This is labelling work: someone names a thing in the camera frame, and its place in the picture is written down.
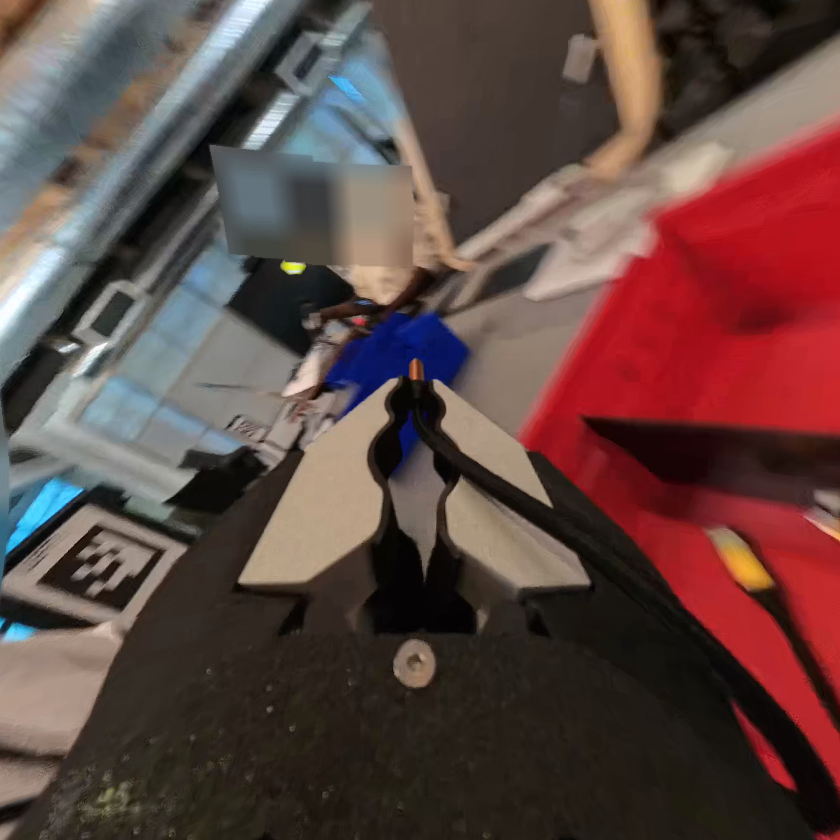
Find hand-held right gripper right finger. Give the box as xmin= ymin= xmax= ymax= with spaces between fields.
xmin=420 ymin=381 xmax=590 ymax=621

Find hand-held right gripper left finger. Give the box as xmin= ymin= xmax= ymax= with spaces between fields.
xmin=238 ymin=377 xmax=421 ymax=627

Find black cable with orange plugs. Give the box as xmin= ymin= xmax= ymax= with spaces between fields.
xmin=705 ymin=525 xmax=840 ymax=716
xmin=408 ymin=357 xmax=840 ymax=831

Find blue plastic bin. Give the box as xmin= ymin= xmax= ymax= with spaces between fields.
xmin=325 ymin=311 xmax=470 ymax=476

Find red plastic bin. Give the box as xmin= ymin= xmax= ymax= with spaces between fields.
xmin=518 ymin=121 xmax=840 ymax=788

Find grey desk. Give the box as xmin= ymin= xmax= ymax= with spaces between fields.
xmin=387 ymin=33 xmax=840 ymax=568

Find black and white marker board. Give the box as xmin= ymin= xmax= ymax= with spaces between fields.
xmin=0 ymin=502 xmax=193 ymax=632

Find black bin divider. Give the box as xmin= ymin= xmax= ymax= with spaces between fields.
xmin=581 ymin=413 xmax=840 ymax=506

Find white crumpled sheet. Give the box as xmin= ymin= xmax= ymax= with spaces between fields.
xmin=459 ymin=141 xmax=732 ymax=303

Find small white tag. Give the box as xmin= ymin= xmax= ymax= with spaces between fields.
xmin=563 ymin=34 xmax=599 ymax=84

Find silver ventilation duct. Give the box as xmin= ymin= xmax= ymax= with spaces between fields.
xmin=0 ymin=0 xmax=316 ymax=368

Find pale wooden frame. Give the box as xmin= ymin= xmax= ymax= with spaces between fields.
xmin=394 ymin=0 xmax=665 ymax=273

